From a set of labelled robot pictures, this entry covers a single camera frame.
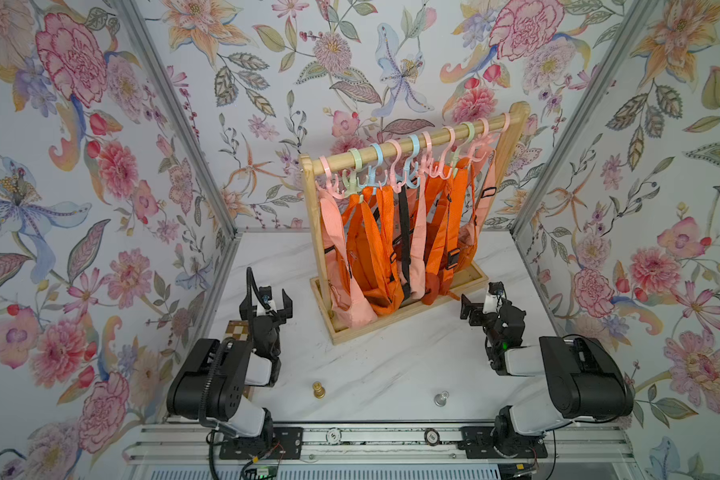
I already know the wooden chessboard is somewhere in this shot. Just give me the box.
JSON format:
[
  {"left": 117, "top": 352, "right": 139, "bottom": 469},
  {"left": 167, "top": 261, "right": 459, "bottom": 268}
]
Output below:
[{"left": 224, "top": 320, "right": 254, "bottom": 402}]

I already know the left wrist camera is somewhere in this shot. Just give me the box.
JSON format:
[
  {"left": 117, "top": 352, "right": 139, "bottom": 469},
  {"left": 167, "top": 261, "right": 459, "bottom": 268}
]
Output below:
[{"left": 255, "top": 286, "right": 273, "bottom": 314}]

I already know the far right pink bag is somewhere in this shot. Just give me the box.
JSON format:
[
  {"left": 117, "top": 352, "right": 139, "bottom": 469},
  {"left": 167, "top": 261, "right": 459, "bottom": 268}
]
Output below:
[{"left": 464, "top": 151, "right": 498, "bottom": 265}]

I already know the wooden clothes rack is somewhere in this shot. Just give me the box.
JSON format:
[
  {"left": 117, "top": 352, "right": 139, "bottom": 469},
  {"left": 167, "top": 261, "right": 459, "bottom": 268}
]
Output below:
[{"left": 301, "top": 102, "right": 530, "bottom": 344}]

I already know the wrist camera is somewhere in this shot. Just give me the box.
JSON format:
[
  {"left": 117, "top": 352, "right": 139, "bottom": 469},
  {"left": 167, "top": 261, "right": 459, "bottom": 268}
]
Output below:
[
  {"left": 255, "top": 286, "right": 273, "bottom": 314},
  {"left": 482, "top": 281, "right": 507, "bottom": 314}
]

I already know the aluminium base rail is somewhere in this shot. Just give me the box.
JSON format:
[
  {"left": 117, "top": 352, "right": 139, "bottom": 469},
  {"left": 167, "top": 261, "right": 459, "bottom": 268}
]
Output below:
[{"left": 122, "top": 422, "right": 637, "bottom": 467}]

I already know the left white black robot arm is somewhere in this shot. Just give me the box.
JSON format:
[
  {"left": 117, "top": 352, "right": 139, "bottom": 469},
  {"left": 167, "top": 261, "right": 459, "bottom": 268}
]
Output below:
[{"left": 166, "top": 287, "right": 293, "bottom": 444}]

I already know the orange sling bag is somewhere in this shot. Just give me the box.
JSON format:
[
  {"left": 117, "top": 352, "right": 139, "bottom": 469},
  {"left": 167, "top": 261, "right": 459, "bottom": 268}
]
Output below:
[
  {"left": 342, "top": 186, "right": 404, "bottom": 316},
  {"left": 421, "top": 157, "right": 470, "bottom": 305}
]

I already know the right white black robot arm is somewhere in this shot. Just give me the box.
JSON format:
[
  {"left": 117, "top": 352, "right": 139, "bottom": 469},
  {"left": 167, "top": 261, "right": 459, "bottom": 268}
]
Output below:
[{"left": 460, "top": 284, "right": 634, "bottom": 457}]

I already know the gold chess piece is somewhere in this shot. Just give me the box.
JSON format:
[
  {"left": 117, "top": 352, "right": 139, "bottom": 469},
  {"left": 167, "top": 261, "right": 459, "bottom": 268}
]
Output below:
[{"left": 312, "top": 382, "right": 326, "bottom": 399}]

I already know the pink sling bag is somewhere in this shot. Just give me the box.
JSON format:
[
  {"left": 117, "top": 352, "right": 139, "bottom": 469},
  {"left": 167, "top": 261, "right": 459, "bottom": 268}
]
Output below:
[{"left": 317, "top": 188, "right": 377, "bottom": 328}]

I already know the silver chess piece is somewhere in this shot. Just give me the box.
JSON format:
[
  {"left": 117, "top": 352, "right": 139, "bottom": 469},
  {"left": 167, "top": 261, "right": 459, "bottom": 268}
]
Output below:
[{"left": 434, "top": 391, "right": 449, "bottom": 407}]

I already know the black bag strap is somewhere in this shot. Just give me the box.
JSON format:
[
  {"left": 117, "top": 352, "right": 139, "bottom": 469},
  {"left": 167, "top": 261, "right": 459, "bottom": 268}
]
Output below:
[{"left": 397, "top": 184, "right": 413, "bottom": 301}]

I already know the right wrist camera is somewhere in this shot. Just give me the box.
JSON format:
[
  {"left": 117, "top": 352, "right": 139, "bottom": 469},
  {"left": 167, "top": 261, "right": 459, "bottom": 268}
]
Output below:
[{"left": 482, "top": 281, "right": 507, "bottom": 314}]

